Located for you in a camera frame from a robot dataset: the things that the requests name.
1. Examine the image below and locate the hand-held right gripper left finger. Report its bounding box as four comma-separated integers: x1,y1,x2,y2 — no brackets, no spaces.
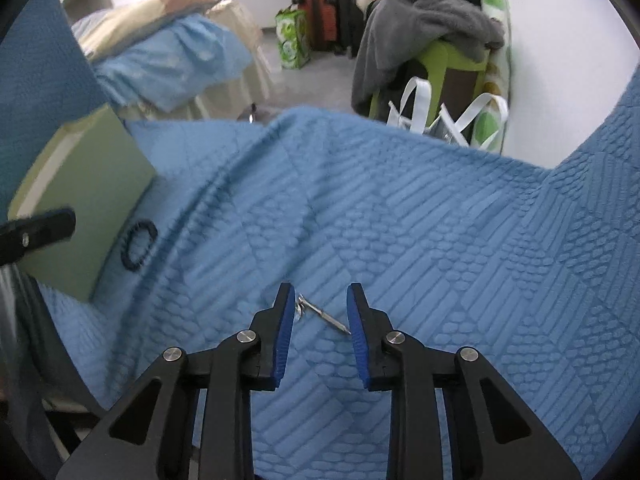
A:
55,282,297,480

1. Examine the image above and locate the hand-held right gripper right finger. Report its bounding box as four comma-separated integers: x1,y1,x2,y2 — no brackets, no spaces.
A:
346,282,583,480

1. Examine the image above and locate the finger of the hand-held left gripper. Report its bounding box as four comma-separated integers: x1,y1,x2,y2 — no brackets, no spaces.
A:
0,208,77,267

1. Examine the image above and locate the silver metal pin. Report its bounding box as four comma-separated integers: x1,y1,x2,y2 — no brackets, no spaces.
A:
295,294,351,336

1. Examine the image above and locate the light green box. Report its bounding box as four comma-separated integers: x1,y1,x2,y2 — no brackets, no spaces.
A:
7,104,157,303

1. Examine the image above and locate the black spiral hair tie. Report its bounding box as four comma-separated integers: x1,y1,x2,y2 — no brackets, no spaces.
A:
121,220,159,269

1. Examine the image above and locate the blue textured blanket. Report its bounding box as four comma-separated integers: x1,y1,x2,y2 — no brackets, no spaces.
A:
0,0,640,480

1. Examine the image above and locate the blue and beige bedding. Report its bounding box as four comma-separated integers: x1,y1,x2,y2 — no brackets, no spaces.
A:
72,12,253,113

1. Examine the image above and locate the beige pillow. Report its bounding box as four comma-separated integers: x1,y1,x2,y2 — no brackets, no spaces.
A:
67,0,221,61

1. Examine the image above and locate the white tote bag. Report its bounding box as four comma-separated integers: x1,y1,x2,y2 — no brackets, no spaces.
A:
387,76,510,153

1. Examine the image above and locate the cream bed skirt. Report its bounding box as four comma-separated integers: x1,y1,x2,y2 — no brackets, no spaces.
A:
190,0,273,121

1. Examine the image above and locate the green plastic stool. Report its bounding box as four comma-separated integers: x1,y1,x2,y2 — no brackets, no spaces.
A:
369,40,493,136

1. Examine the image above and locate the green shopping bag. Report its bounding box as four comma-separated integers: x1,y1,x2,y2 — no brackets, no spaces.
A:
275,2,312,70

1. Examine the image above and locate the grey fleece garment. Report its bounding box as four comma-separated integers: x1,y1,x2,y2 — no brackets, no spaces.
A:
351,0,506,116

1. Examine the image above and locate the orange suitcase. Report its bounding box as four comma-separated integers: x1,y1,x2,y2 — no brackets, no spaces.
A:
295,0,341,53

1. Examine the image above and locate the black suitcase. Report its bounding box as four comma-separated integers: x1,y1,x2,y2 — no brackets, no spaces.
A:
335,0,368,58

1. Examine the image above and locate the green dotted white board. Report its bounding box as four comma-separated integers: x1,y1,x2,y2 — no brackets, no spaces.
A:
477,0,513,156

